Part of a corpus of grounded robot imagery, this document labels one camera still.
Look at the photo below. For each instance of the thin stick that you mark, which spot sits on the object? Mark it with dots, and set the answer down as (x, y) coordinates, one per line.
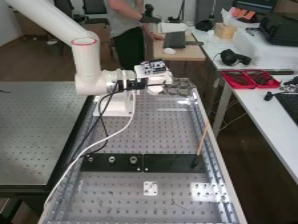
(203, 138)

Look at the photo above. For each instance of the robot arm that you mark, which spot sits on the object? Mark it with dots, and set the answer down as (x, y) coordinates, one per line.
(87, 63)

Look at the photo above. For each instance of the small wooden box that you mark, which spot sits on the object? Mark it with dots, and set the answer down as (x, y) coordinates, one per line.
(225, 31)

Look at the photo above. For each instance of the small white circuit board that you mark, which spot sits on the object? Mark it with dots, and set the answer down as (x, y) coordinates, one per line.
(151, 188)

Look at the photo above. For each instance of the white computer mouse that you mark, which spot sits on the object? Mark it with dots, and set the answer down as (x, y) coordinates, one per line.
(170, 50)

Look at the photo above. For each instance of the clear box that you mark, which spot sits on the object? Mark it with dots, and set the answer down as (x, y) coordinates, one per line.
(221, 186)

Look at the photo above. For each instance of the black headphones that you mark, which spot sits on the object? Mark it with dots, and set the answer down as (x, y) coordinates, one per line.
(232, 56)

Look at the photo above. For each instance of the white desk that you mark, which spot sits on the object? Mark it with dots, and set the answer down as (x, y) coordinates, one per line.
(267, 116)

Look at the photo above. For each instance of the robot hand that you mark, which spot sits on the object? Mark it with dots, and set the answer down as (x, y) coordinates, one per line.
(155, 78)

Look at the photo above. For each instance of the wooden desk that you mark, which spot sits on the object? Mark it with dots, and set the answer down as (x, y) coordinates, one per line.
(187, 55)

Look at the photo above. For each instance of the small black device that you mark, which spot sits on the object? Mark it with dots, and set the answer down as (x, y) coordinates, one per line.
(269, 96)

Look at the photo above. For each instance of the black case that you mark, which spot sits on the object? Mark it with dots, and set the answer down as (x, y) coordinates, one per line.
(281, 31)

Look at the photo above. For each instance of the person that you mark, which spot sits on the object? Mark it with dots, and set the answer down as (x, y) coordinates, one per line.
(127, 36)

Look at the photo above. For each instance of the red tray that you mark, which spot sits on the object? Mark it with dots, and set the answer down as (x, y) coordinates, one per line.
(263, 78)
(239, 80)

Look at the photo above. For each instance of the black keyboard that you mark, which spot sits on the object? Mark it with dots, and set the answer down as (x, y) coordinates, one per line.
(289, 106)

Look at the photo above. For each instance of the black plate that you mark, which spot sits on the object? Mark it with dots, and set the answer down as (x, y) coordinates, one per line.
(168, 163)

